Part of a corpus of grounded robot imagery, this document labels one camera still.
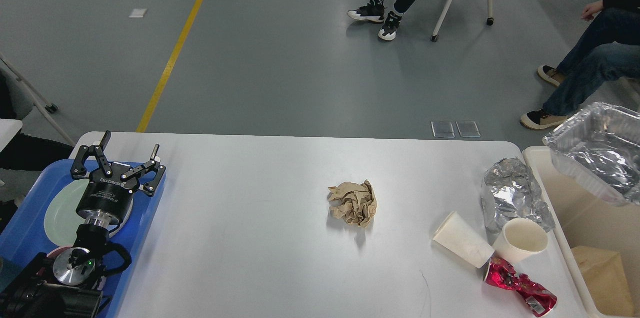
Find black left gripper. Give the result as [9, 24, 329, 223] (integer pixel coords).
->
[69, 131, 167, 226]

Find green plate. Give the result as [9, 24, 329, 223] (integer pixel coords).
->
[44, 178, 135, 248]

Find pink mug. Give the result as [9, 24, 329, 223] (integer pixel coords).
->
[46, 246, 72, 259]

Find aluminium foil tray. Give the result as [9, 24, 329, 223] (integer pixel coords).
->
[542, 102, 640, 206]

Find brown paper bag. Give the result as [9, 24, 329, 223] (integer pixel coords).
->
[571, 247, 635, 317]

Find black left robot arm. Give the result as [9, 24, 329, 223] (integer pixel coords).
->
[1, 131, 166, 318]

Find pink plate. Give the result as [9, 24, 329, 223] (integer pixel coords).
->
[108, 198, 134, 238]

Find seated person in black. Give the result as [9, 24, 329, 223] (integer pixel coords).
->
[0, 73, 76, 229]

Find blue plastic tray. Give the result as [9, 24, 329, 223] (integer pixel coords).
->
[0, 159, 166, 318]

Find white paper on floor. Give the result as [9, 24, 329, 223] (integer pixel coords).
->
[128, 8, 147, 18]

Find crumpled brown paper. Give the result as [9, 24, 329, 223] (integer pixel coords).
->
[327, 180, 378, 229]

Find floor socket plate left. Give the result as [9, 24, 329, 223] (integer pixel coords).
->
[430, 121, 456, 138]

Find floor socket plate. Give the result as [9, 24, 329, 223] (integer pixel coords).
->
[430, 121, 456, 138]
[455, 121, 482, 138]

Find floor socket plate right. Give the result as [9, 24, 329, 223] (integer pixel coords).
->
[455, 121, 482, 138]

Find upright white paper cup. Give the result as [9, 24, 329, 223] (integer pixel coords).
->
[492, 218, 548, 264]

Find red foil wrapper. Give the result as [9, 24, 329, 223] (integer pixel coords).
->
[484, 257, 558, 318]

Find beige plastic bin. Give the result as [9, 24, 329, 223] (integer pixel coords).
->
[522, 146, 640, 318]

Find person in blue jeans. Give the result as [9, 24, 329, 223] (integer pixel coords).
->
[519, 0, 640, 130]

